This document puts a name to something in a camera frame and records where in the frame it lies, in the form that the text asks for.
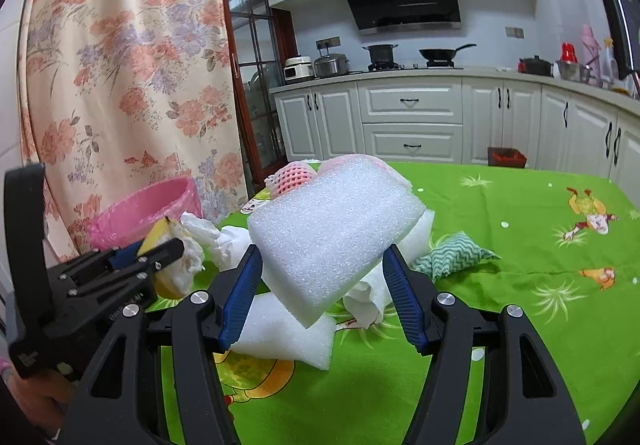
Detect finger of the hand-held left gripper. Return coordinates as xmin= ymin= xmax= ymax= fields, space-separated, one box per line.
xmin=62 ymin=237 xmax=185 ymax=326
xmin=60 ymin=241 xmax=151 ymax=278

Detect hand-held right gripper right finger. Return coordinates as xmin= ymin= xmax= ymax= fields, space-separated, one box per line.
xmin=382 ymin=244 xmax=588 ymax=445

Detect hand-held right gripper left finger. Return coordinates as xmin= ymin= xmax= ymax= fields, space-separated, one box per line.
xmin=52 ymin=245 xmax=264 ymax=445

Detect yellow fruit peel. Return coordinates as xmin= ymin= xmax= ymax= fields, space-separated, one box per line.
xmin=137 ymin=216 xmax=203 ymax=300

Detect pink bin with pink bag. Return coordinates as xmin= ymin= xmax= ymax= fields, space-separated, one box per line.
xmin=89 ymin=176 xmax=203 ymax=256

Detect large white foam block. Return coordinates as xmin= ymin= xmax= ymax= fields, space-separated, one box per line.
xmin=247 ymin=152 xmax=428 ymax=328

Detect person's left hand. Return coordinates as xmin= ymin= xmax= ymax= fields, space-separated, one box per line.
xmin=17 ymin=372 xmax=81 ymax=437

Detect crushed white paper cup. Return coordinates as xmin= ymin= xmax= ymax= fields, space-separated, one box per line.
xmin=344 ymin=269 xmax=397 ymax=329

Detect crumpled white tissue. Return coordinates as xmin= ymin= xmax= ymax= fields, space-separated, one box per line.
xmin=180 ymin=211 xmax=253 ymax=272

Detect green chevron cloth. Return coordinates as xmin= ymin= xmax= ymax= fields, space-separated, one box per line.
xmin=411 ymin=232 xmax=501 ymax=283

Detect green cartoon tablecloth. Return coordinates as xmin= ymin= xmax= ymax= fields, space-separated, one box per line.
xmin=160 ymin=160 xmax=640 ymax=445

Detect red floor bin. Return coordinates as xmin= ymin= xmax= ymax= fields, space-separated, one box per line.
xmin=487 ymin=146 xmax=528 ymax=169

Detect floral curtain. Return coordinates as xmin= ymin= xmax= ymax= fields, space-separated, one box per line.
xmin=20 ymin=0 xmax=251 ymax=266

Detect white lower kitchen cabinets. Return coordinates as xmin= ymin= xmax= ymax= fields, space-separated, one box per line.
xmin=270 ymin=75 xmax=640 ymax=196

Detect brown glass door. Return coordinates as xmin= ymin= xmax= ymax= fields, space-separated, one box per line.
xmin=215 ymin=0 xmax=298 ymax=196

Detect white rice cooker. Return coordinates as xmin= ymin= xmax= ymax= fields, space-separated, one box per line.
xmin=284 ymin=56 xmax=316 ymax=80

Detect black cooking pot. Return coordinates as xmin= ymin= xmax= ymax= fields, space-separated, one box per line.
xmin=362 ymin=43 xmax=399 ymax=70

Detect silver pressure cooker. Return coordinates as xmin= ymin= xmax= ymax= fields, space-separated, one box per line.
xmin=313 ymin=51 xmax=349 ymax=78

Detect black frying pan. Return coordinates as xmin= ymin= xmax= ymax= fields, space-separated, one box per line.
xmin=418 ymin=43 xmax=477 ymax=66

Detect red and black pot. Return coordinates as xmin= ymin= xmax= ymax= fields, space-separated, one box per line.
xmin=518 ymin=56 xmax=554 ymax=76

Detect steel bowl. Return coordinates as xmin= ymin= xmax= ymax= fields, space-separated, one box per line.
xmin=555 ymin=60 xmax=593 ymax=82

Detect yellow and white bottle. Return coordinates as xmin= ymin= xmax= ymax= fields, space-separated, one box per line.
xmin=602 ymin=37 xmax=618 ymax=78

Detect black window frame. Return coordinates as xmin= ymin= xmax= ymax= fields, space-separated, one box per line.
xmin=575 ymin=0 xmax=640 ymax=100

